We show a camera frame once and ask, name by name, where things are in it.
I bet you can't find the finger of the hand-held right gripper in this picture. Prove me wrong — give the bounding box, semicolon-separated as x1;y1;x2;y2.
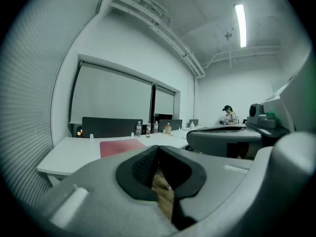
187;130;262;160

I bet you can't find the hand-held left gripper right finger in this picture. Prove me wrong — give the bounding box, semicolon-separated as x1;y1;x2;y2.
158;131;316;237

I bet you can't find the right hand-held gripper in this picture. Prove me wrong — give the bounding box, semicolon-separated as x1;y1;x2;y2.
194;50;316;147

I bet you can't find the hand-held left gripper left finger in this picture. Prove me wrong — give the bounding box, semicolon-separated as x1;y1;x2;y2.
34;145;179;237

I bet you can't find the red mat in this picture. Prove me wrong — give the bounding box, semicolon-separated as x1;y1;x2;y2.
99;139;147;159

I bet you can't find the narrow dark desk divider panel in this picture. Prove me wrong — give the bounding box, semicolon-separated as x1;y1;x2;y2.
158;119;183;133

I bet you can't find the small white roller blind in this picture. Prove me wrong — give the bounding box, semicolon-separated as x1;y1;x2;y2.
155;85;176;116

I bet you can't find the wide dark desk divider panel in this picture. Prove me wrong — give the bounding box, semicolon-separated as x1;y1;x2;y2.
81;117;144;139

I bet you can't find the white ceiling conduit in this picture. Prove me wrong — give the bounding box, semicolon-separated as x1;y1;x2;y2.
201;45;281;70

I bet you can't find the large white roller blind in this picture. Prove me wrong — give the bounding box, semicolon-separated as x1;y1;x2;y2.
70;61;153;125

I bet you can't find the long ceiling light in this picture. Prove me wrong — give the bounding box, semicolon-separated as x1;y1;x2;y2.
234;3;248;48

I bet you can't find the grey venetian blind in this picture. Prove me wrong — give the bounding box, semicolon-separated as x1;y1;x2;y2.
0;0;109;208

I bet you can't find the white ceiling pipe bundle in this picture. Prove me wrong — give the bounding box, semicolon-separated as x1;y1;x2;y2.
110;0;206;78

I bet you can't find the grey fisheye camera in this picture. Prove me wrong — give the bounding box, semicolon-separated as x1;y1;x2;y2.
246;103;277;129

